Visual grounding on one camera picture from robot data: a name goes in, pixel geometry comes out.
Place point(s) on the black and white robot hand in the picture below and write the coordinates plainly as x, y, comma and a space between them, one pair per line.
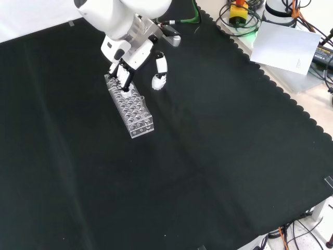
135, 56

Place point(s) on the clear glass test tube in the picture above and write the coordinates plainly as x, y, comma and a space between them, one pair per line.
142, 101

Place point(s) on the clear plastic test tube rack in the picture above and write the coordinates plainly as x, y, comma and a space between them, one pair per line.
135, 117

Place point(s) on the clear cloth clip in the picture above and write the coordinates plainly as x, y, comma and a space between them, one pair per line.
329, 182
71, 23

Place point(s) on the black bench cloth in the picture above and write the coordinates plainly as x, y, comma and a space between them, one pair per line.
182, 156

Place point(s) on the yellow stop button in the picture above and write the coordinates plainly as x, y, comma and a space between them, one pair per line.
238, 13

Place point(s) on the pale board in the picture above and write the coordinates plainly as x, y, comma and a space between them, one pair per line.
283, 47

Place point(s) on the black power adapter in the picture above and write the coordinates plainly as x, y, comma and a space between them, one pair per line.
323, 54

